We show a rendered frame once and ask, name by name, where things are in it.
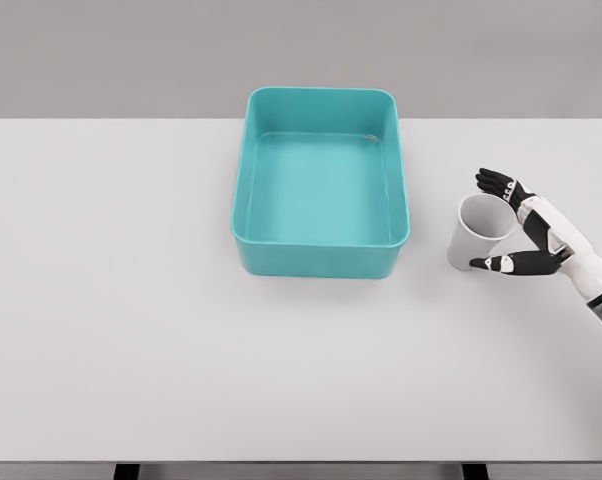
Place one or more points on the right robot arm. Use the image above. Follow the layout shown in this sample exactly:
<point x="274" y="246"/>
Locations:
<point x="601" y="285"/>

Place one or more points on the white paper cup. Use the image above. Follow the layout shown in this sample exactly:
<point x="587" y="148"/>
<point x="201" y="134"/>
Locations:
<point x="473" y="235"/>

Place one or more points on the teal plastic basket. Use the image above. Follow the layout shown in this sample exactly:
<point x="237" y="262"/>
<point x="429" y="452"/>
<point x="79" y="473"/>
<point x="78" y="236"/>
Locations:
<point x="321" y="200"/>

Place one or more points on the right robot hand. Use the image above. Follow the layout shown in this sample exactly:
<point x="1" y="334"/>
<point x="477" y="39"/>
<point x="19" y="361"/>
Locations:
<point x="546" y="235"/>

